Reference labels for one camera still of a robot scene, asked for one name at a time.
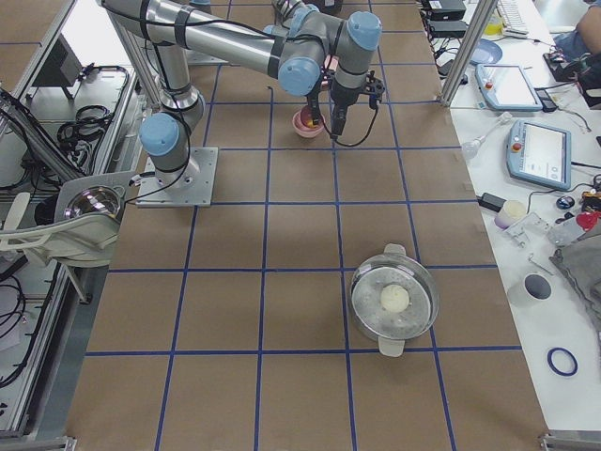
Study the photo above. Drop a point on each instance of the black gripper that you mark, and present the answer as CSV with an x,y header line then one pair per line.
x,y
342,97

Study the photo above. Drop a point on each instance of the pink bowl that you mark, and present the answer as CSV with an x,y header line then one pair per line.
x,y
300,129

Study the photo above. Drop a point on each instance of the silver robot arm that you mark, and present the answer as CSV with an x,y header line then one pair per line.
x,y
172,29
300,50

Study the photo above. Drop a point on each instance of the light blue plate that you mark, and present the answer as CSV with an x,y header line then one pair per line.
x,y
486,52

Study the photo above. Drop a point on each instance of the white light bulb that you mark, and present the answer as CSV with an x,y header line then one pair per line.
x,y
471,148

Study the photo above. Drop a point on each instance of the steel pot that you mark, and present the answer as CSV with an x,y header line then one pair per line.
x,y
390,330

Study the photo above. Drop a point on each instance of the blue teach pendant far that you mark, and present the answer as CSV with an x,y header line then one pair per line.
x,y
506,88

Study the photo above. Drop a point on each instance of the blue teach pendant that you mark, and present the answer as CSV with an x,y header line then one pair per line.
x,y
506,88
539,154

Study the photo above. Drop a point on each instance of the black power adapter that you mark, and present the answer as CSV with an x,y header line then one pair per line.
x,y
490,202

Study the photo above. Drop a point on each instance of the white steamed bun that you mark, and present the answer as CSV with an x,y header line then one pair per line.
x,y
394,298

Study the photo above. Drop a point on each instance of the blue teach pendant near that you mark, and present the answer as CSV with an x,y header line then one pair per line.
x,y
539,154

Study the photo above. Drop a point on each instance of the glass pot lid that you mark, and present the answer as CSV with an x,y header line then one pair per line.
x,y
101,199

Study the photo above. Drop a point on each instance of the white paper cup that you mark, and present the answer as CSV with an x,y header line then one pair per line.
x,y
531,290

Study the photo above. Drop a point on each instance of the grey cloth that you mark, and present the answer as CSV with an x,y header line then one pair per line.
x,y
579,262

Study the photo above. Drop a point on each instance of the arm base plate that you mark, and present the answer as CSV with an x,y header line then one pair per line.
x,y
192,188

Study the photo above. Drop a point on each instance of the aluminium frame post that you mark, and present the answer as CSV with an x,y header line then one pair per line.
x,y
476,28

